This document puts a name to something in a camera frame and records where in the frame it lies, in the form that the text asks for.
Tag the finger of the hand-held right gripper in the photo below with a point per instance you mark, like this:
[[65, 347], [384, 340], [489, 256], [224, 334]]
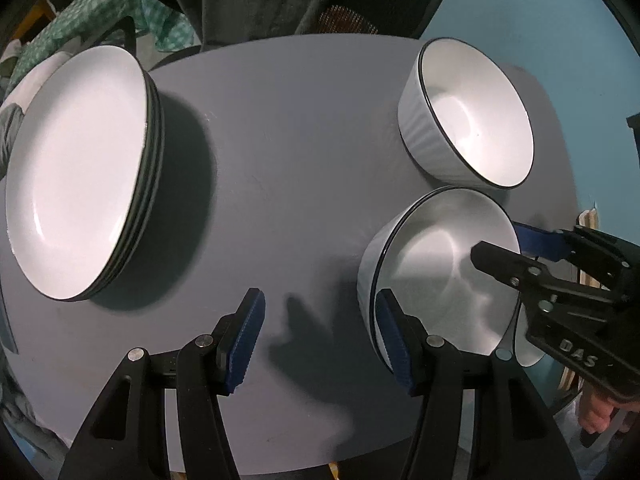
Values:
[[540, 242], [505, 262]]

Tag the white plate dark rim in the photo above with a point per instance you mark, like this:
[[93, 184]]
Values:
[[161, 145], [154, 145], [75, 160]]

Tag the green checkered cloth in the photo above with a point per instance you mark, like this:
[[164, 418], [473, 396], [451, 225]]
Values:
[[65, 20]]

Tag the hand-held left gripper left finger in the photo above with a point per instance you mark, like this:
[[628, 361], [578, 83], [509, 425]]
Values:
[[245, 345]]

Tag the white bed sheet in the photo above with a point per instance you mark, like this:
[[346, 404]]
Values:
[[35, 72]]

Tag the person's right hand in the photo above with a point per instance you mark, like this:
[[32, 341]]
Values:
[[597, 412]]

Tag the white bowl dark rim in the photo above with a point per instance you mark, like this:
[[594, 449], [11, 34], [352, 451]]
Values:
[[365, 285], [440, 270], [475, 110]]

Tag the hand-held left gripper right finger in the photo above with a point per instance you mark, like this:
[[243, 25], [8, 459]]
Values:
[[395, 345]]

